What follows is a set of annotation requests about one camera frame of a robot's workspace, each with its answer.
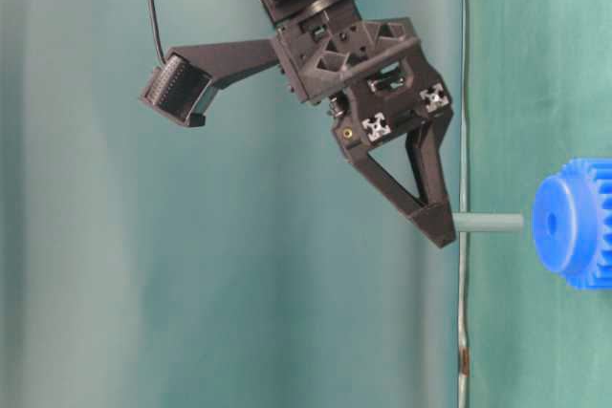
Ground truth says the black camera cable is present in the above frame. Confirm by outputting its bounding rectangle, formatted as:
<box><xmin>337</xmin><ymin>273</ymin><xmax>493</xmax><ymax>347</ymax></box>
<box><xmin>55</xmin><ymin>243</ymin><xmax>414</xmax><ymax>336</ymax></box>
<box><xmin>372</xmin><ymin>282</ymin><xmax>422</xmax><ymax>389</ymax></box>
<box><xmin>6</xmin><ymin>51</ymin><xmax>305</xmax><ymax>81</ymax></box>
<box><xmin>136</xmin><ymin>0</ymin><xmax>167</xmax><ymax>65</ymax></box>

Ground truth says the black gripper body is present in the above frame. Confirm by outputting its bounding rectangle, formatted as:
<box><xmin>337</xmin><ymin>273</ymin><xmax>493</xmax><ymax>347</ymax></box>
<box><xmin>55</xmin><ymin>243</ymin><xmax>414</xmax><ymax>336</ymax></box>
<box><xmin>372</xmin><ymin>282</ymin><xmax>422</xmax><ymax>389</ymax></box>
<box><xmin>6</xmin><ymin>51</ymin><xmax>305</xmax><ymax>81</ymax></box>
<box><xmin>166</xmin><ymin>18</ymin><xmax>452</xmax><ymax>144</ymax></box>

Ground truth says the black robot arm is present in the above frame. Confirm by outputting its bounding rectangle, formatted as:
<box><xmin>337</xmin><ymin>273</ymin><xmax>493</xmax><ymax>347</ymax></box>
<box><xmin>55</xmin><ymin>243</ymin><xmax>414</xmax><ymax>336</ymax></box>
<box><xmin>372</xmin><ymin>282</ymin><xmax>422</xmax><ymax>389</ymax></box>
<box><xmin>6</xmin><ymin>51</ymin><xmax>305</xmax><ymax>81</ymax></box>
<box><xmin>148</xmin><ymin>0</ymin><xmax>456</xmax><ymax>247</ymax></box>

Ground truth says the blue plastic gear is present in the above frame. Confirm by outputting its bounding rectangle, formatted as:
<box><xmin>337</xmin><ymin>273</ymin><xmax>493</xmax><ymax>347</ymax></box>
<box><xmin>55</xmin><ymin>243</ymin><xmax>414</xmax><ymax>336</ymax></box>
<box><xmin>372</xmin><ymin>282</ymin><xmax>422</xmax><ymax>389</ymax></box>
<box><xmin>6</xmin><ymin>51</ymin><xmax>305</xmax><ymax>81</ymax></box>
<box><xmin>532</xmin><ymin>158</ymin><xmax>611</xmax><ymax>290</ymax></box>

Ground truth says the silver metal shaft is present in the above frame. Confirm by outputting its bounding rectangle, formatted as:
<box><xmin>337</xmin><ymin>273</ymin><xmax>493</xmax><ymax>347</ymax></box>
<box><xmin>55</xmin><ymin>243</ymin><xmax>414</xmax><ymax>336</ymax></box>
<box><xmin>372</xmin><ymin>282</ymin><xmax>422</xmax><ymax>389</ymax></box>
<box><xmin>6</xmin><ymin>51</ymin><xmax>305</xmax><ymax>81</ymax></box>
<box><xmin>452</xmin><ymin>212</ymin><xmax>524</xmax><ymax>233</ymax></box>

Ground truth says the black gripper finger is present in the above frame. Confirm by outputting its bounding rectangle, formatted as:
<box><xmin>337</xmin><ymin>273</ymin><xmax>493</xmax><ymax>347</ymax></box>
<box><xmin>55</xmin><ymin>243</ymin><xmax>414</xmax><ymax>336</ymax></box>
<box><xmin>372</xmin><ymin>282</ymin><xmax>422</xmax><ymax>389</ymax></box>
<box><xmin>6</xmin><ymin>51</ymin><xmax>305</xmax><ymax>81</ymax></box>
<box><xmin>405</xmin><ymin>114</ymin><xmax>452</xmax><ymax>205</ymax></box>
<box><xmin>332</xmin><ymin>120</ymin><xmax>456</xmax><ymax>248</ymax></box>

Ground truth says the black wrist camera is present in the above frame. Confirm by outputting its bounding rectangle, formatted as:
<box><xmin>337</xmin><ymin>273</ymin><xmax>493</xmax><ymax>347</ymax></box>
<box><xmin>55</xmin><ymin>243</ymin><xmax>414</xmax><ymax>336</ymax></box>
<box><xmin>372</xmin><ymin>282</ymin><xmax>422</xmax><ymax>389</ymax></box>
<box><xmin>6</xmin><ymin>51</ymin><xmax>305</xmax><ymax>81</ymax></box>
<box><xmin>139</xmin><ymin>54</ymin><xmax>216</xmax><ymax>128</ymax></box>

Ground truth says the green table cloth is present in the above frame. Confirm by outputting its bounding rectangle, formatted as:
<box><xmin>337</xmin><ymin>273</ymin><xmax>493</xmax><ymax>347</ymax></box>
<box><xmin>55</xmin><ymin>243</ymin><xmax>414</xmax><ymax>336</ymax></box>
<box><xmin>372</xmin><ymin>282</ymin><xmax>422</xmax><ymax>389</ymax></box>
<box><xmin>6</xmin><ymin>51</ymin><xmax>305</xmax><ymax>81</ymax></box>
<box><xmin>466</xmin><ymin>0</ymin><xmax>611</xmax><ymax>407</ymax></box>

